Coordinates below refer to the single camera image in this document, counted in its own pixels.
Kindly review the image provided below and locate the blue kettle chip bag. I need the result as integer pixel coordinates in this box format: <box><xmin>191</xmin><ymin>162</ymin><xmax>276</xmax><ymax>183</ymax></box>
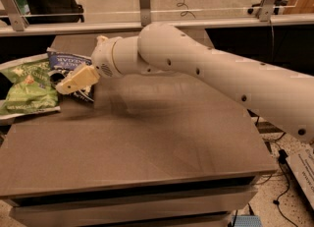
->
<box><xmin>47</xmin><ymin>48</ymin><xmax>94</xmax><ymax>103</ymax></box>

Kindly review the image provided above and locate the grey printed floor board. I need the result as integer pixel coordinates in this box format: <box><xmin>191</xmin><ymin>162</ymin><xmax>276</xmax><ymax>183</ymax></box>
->
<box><xmin>287</xmin><ymin>147</ymin><xmax>314</xmax><ymax>209</ymax></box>

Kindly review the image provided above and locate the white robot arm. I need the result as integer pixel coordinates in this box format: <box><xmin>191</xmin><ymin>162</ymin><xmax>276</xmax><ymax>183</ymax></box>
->
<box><xmin>56</xmin><ymin>24</ymin><xmax>314</xmax><ymax>142</ymax></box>

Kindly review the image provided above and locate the black floor cable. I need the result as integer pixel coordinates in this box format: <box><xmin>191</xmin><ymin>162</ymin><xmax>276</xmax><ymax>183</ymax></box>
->
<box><xmin>254</xmin><ymin>116</ymin><xmax>300</xmax><ymax>227</ymax></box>

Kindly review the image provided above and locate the grey counter drawer cabinet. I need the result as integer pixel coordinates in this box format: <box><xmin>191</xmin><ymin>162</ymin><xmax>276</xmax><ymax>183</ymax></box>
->
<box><xmin>2</xmin><ymin>177</ymin><xmax>257</xmax><ymax>227</ymax></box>

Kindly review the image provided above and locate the middle metal railing bracket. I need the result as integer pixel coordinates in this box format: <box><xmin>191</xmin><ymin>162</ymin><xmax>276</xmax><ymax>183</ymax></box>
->
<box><xmin>139</xmin><ymin>0</ymin><xmax>151</xmax><ymax>27</ymax></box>

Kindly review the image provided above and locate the green jalapeno chip bag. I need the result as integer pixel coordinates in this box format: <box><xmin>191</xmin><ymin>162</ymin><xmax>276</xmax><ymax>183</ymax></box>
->
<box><xmin>0</xmin><ymin>53</ymin><xmax>60</xmax><ymax>121</ymax></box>

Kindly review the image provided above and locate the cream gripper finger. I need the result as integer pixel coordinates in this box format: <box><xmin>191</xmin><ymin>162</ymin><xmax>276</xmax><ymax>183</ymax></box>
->
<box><xmin>56</xmin><ymin>64</ymin><xmax>100</xmax><ymax>94</ymax></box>
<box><xmin>96</xmin><ymin>35</ymin><xmax>108</xmax><ymax>47</ymax></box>

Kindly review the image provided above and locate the black office chair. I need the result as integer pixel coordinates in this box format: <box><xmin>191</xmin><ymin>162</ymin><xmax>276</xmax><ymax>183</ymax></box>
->
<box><xmin>27</xmin><ymin>0</ymin><xmax>84</xmax><ymax>25</ymax></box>

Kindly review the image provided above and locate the blue floor box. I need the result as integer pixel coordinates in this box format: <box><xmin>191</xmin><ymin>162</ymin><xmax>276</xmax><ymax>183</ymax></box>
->
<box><xmin>234</xmin><ymin>215</ymin><xmax>263</xmax><ymax>227</ymax></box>

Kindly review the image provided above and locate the left metal railing bracket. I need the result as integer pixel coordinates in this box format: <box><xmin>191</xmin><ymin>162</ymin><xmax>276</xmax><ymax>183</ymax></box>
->
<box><xmin>0</xmin><ymin>0</ymin><xmax>28</xmax><ymax>31</ymax></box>

